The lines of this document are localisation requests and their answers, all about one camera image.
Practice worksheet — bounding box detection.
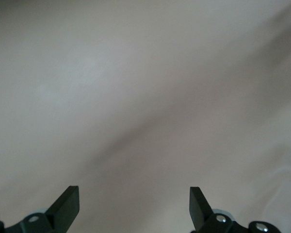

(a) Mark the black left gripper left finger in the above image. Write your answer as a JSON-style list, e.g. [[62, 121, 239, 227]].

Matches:
[[0, 185, 80, 233]]

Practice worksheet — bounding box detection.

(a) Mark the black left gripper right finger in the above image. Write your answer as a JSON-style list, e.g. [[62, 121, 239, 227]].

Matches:
[[189, 186, 282, 233]]

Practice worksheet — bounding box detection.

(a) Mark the brown table cover sheet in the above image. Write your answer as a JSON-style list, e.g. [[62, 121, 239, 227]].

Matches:
[[0, 0, 291, 233]]

